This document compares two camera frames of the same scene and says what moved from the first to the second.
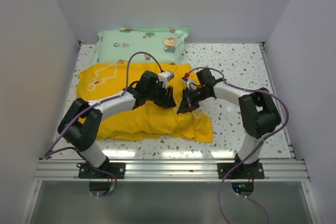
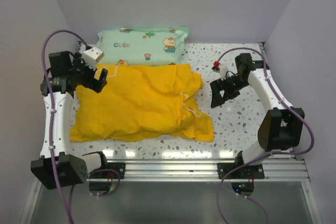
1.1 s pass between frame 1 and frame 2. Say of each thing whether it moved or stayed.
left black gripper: moved
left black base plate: stayed
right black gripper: moved
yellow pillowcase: stayed
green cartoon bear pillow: stayed
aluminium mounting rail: stayed
